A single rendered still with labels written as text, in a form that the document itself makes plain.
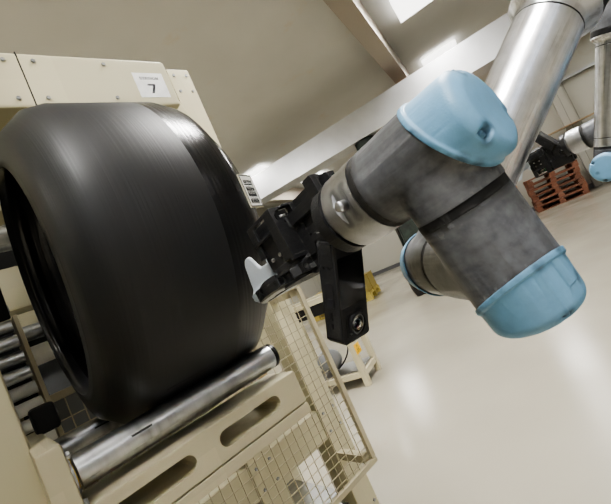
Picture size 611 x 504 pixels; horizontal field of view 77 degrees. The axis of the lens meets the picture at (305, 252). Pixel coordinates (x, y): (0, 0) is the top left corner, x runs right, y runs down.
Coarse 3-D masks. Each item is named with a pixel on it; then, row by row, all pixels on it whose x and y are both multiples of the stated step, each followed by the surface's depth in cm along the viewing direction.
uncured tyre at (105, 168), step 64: (64, 128) 52; (128, 128) 56; (192, 128) 62; (0, 192) 69; (64, 192) 48; (128, 192) 50; (192, 192) 55; (64, 256) 48; (128, 256) 48; (192, 256) 53; (256, 256) 61; (64, 320) 87; (128, 320) 49; (192, 320) 54; (256, 320) 65; (128, 384) 53; (192, 384) 62
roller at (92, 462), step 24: (240, 360) 67; (264, 360) 68; (216, 384) 62; (240, 384) 64; (168, 408) 57; (192, 408) 58; (120, 432) 52; (144, 432) 53; (168, 432) 56; (72, 456) 49; (96, 456) 49; (120, 456) 51
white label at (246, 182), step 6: (240, 174) 63; (240, 180) 62; (246, 180) 64; (246, 186) 63; (252, 186) 65; (246, 192) 62; (252, 192) 64; (252, 198) 63; (258, 198) 65; (252, 204) 62; (258, 204) 64
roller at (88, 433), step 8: (88, 424) 74; (96, 424) 74; (104, 424) 74; (112, 424) 75; (120, 424) 76; (72, 432) 72; (80, 432) 72; (88, 432) 72; (96, 432) 73; (104, 432) 74; (56, 440) 70; (64, 440) 70; (72, 440) 71; (80, 440) 71; (88, 440) 72; (64, 448) 70; (72, 448) 70; (80, 448) 71
